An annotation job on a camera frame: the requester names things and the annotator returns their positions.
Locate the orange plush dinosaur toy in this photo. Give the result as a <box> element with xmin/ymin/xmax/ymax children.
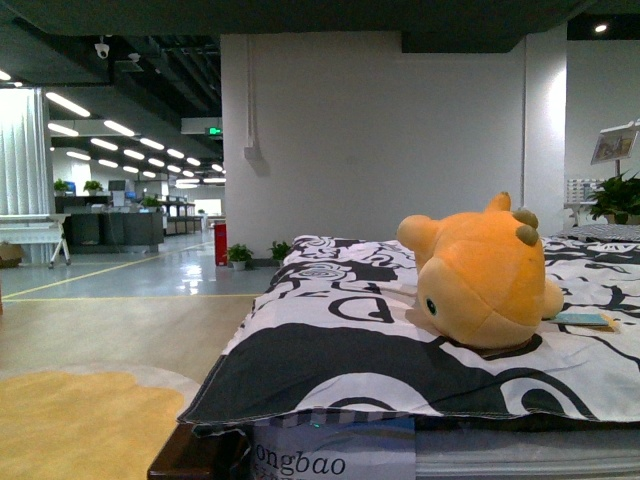
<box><xmin>397</xmin><ymin>192</ymin><xmax>564</xmax><ymax>349</ymax></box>

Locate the small potted plant right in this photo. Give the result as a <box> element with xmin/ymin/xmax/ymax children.
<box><xmin>269</xmin><ymin>240</ymin><xmax>291</xmax><ymax>267</ymax></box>

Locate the small potted plant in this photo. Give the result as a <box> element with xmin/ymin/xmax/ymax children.
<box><xmin>269</xmin><ymin>240</ymin><xmax>291</xmax><ymax>267</ymax></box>
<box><xmin>227</xmin><ymin>243</ymin><xmax>253</xmax><ymax>271</ymax></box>

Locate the small potted plant left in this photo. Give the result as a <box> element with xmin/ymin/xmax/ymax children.
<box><xmin>227</xmin><ymin>243</ymin><xmax>253</xmax><ymax>271</ymax></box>

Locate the black and white patterned bedsheet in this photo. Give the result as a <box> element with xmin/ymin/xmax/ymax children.
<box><xmin>181</xmin><ymin>235</ymin><xmax>639</xmax><ymax>431</ymax></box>

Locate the red floor standing box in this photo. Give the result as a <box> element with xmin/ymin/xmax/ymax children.
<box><xmin>214</xmin><ymin>222</ymin><xmax>228</xmax><ymax>266</ymax></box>

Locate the mattress with printed label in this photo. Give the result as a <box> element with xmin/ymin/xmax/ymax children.
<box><xmin>247</xmin><ymin>419</ymin><xmax>639</xmax><ymax>479</ymax></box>

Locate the dark office reception counter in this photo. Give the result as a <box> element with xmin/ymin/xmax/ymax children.
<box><xmin>55</xmin><ymin>195</ymin><xmax>164</xmax><ymax>254</ymax></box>

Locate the white folding table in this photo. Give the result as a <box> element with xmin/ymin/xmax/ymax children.
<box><xmin>1</xmin><ymin>213</ymin><xmax>71</xmax><ymax>269</ymax></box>

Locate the small blue and yellow book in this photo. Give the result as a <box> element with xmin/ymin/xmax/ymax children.
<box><xmin>548</xmin><ymin>312</ymin><xmax>616</xmax><ymax>332</ymax></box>

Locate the yellow and white rug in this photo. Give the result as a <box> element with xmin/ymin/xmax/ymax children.
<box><xmin>1</xmin><ymin>364</ymin><xmax>199</xmax><ymax>479</ymax></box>

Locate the large potted green plant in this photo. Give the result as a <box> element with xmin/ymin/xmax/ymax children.
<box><xmin>588</xmin><ymin>174</ymin><xmax>639</xmax><ymax>225</ymax></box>

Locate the white vertical curtain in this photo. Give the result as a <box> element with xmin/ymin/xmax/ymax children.
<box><xmin>1</xmin><ymin>88</ymin><xmax>55</xmax><ymax>215</ymax></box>

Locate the picture display stand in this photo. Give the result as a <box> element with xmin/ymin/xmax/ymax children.
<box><xmin>591</xmin><ymin>120</ymin><xmax>639</xmax><ymax>176</ymax></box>

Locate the white wall junction box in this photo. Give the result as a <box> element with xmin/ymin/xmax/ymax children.
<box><xmin>243</xmin><ymin>146</ymin><xmax>260</xmax><ymax>161</ymax></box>

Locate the dark wooden bed frame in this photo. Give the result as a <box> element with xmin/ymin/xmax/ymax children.
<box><xmin>147</xmin><ymin>425</ymin><xmax>250</xmax><ymax>480</ymax></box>

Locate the white ceiling security camera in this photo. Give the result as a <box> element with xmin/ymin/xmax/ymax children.
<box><xmin>94</xmin><ymin>35</ymin><xmax>112</xmax><ymax>60</ymax></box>

